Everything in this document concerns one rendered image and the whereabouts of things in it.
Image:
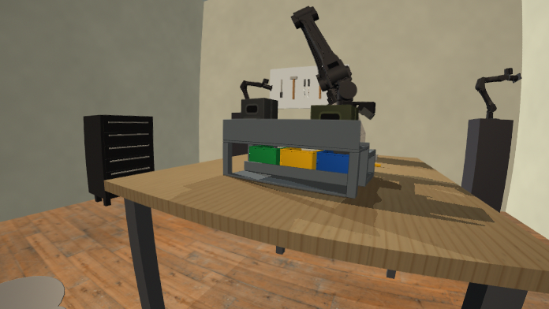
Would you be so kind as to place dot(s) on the blue bin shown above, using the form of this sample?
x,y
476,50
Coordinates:
x,y
331,162

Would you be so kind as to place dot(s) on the olive green tool case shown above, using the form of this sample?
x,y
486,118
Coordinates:
x,y
334,112

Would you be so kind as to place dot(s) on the green open bin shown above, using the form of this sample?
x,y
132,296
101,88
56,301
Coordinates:
x,y
265,154

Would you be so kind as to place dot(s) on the yellow open bin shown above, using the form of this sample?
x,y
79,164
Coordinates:
x,y
296,157

